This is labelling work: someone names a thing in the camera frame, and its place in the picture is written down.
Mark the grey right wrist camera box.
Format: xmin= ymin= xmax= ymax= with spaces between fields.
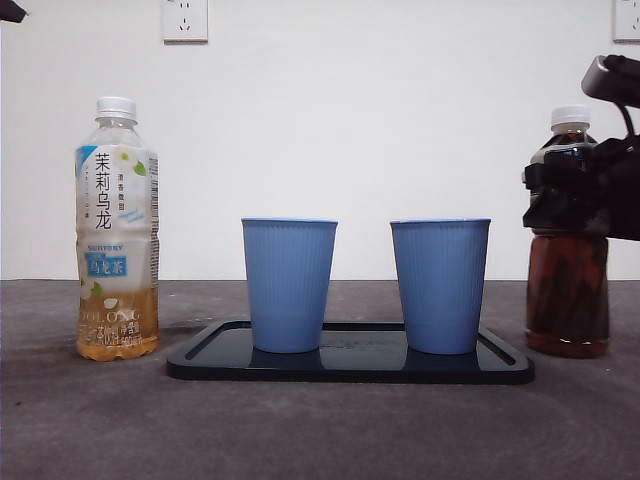
xmin=581 ymin=54 xmax=640 ymax=109

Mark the dark oolong tea bottle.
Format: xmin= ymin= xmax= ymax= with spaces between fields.
xmin=522 ymin=104 xmax=611 ymax=359

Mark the blue ribbed cup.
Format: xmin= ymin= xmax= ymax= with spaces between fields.
xmin=240 ymin=216 xmax=339 ymax=355
xmin=389 ymin=216 xmax=493 ymax=356

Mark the dark blue tray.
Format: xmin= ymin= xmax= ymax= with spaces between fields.
xmin=165 ymin=319 xmax=536 ymax=385

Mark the pale jasmine oolong tea bottle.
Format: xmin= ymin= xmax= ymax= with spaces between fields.
xmin=74 ymin=96 xmax=161 ymax=360

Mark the white wall socket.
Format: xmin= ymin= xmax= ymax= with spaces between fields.
xmin=160 ymin=0 xmax=209 ymax=44
xmin=612 ymin=0 xmax=640 ymax=42

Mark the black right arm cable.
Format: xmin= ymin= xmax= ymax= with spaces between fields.
xmin=616 ymin=102 xmax=640 ymax=137

